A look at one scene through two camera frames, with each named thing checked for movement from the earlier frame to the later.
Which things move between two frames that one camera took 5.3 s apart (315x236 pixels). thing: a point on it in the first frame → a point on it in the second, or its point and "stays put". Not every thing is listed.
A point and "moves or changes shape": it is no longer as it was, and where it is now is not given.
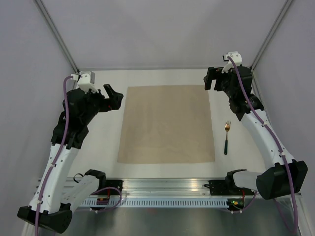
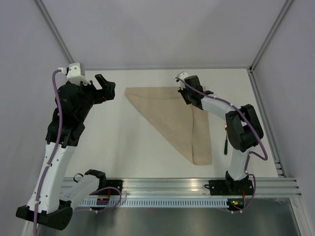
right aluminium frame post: (271, 34) stays put
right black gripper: (215, 73) → (182, 92)
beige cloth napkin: (167, 124) moves or changes shape
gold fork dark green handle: (227, 127) stays put
